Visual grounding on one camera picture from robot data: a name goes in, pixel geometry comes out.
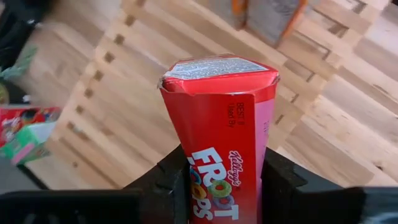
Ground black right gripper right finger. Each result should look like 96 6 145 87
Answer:
261 147 398 224

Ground red cartoon cereal box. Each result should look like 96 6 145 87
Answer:
0 105 62 147

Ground slatted wooden shelf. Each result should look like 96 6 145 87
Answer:
26 0 389 190

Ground orange Mini Wheats cereal box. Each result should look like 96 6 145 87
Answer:
231 0 309 48

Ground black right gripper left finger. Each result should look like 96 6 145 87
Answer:
0 144 190 224

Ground red Froot Loops cereal box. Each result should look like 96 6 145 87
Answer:
158 54 280 224

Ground green Apple Jacks cereal box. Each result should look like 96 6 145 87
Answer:
0 121 57 166

